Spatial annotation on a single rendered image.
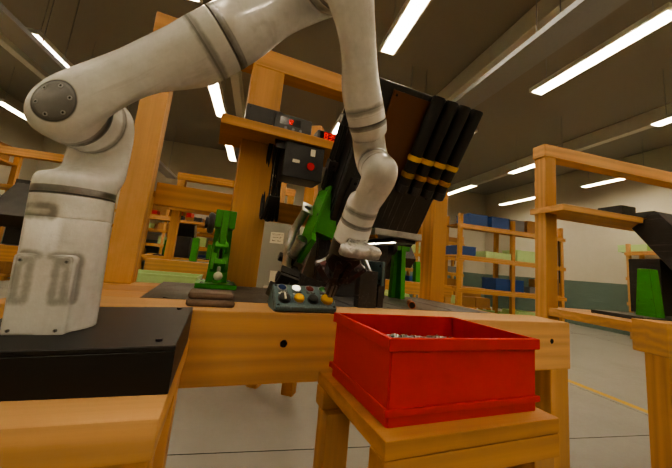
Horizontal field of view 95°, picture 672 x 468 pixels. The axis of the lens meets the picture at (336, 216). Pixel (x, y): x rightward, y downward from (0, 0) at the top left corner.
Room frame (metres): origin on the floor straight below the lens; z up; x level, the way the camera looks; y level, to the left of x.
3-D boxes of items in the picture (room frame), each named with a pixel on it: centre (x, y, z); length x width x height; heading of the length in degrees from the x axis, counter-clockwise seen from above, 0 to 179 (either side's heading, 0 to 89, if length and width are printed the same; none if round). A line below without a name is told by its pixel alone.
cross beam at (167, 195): (1.47, 0.13, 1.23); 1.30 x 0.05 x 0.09; 112
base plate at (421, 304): (1.13, 0.00, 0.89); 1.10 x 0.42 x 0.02; 112
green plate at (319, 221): (1.04, 0.04, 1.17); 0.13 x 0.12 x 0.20; 112
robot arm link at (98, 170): (0.42, 0.36, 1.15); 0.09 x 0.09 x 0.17; 3
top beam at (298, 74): (1.41, 0.11, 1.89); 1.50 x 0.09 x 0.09; 112
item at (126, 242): (1.41, 0.11, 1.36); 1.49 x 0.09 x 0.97; 112
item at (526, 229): (6.11, -3.40, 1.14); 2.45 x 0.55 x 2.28; 103
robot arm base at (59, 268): (0.43, 0.36, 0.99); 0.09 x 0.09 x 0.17; 17
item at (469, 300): (10.25, -4.50, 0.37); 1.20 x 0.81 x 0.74; 105
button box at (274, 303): (0.78, 0.06, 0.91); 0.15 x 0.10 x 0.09; 112
